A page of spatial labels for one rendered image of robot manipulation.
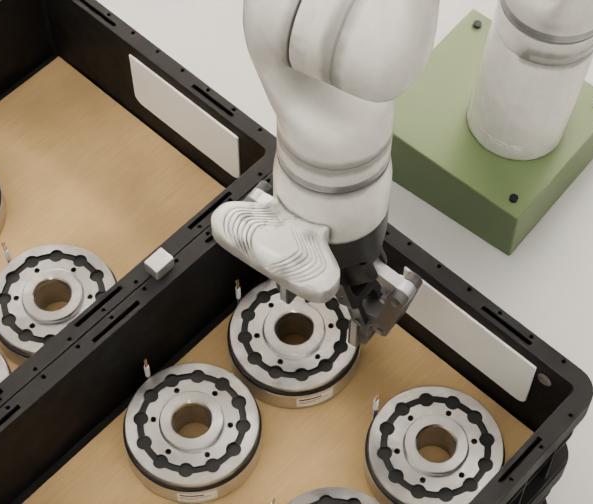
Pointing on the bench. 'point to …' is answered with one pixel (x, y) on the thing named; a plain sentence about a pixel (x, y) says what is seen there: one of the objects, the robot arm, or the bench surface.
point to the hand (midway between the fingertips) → (326, 304)
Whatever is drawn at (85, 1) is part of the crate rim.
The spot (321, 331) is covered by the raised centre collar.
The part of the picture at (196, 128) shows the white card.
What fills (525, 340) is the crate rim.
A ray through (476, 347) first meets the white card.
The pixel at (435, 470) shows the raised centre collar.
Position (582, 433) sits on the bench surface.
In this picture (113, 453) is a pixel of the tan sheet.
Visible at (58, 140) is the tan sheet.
